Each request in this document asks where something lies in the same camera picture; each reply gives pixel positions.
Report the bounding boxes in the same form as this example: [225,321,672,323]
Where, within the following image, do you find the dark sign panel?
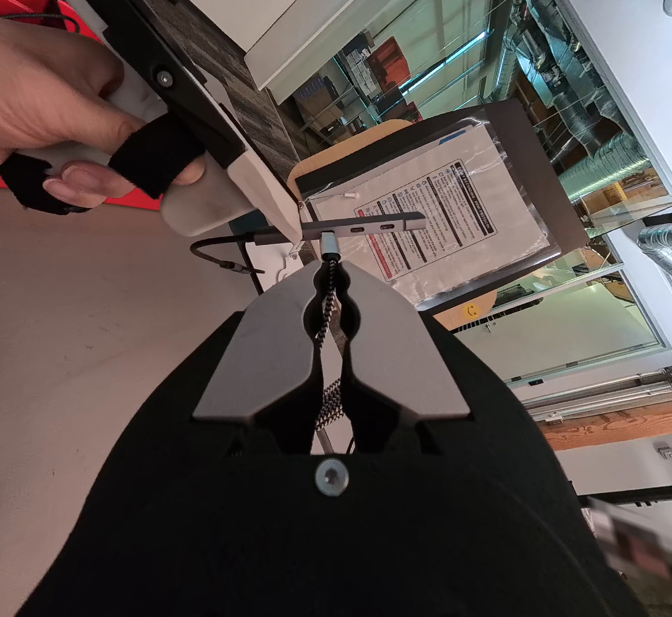
[294,100,590,310]

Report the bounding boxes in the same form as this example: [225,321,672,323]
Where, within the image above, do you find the instruction sheet in sleeve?
[304,126,557,303]

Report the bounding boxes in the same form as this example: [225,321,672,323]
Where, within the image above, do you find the black-white braided usb-c cable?
[312,231,348,439]

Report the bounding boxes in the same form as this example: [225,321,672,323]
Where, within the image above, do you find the white stand base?
[247,239,302,295]

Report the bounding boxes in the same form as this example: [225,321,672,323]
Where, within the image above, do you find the grey usb-c hub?
[256,211,427,247]

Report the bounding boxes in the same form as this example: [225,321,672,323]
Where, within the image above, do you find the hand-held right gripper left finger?
[193,260,322,423]

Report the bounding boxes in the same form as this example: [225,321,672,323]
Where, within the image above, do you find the silver flexible duct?
[558,126,659,204]

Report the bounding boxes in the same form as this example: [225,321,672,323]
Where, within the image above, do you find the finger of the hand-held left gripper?
[227,149,306,246]

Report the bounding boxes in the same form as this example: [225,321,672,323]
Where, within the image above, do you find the red crate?
[374,35,411,89]

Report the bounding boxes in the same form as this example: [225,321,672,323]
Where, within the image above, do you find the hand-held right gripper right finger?
[341,260,470,422]

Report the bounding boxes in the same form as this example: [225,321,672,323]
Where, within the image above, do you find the red plastic bin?
[0,0,161,204]

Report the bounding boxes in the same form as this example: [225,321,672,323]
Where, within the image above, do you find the person's left hand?
[0,19,207,208]

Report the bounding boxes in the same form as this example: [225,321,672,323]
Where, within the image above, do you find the wooden sign board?
[288,120,499,331]

